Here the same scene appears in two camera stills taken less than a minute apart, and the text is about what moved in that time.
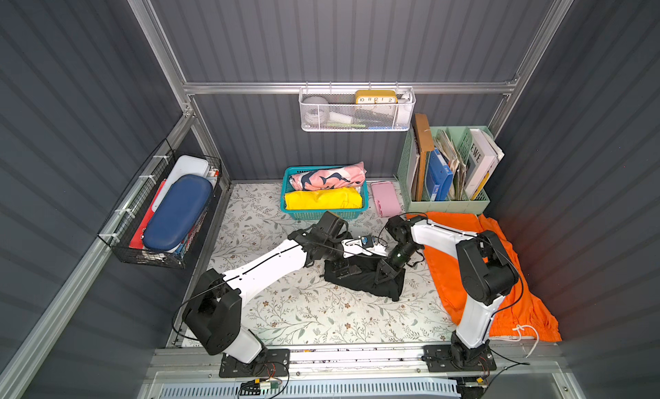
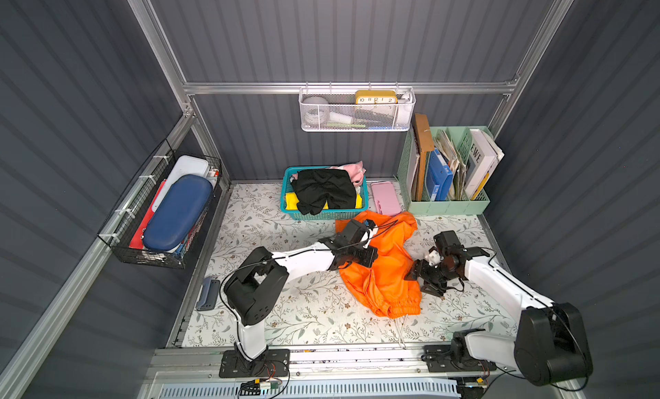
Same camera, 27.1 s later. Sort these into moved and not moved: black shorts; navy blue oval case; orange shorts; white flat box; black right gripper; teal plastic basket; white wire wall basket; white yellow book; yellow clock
Moved: orange shorts; black shorts; black right gripper
Not moved: white wire wall basket; white yellow book; yellow clock; navy blue oval case; teal plastic basket; white flat box
